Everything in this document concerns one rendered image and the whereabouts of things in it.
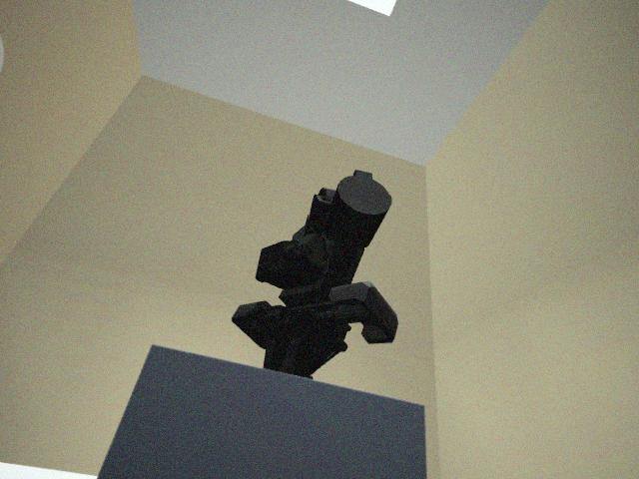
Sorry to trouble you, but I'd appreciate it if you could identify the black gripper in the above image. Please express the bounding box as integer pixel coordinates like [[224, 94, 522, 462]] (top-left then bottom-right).
[[232, 253, 398, 378]]

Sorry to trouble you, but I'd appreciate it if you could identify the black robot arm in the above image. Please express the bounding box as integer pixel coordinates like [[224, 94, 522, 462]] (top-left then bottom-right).
[[256, 170, 392, 295]]

